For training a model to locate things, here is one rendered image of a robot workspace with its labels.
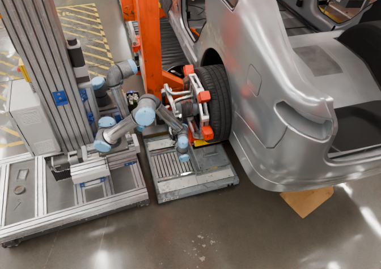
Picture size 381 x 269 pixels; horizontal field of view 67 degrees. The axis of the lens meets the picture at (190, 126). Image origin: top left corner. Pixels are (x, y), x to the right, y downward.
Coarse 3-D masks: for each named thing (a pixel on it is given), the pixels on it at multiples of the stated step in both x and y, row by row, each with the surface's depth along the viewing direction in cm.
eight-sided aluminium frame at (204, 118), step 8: (184, 80) 251; (192, 80) 227; (184, 88) 258; (200, 88) 220; (200, 104) 219; (200, 112) 219; (192, 120) 268; (200, 120) 222; (208, 120) 221; (192, 128) 260; (200, 128) 228; (200, 136) 233
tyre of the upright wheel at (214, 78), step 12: (204, 72) 225; (216, 72) 226; (204, 84) 224; (216, 84) 218; (228, 84) 220; (216, 96) 216; (228, 96) 218; (216, 108) 216; (228, 108) 218; (216, 120) 218; (228, 120) 221; (216, 132) 225; (228, 132) 231
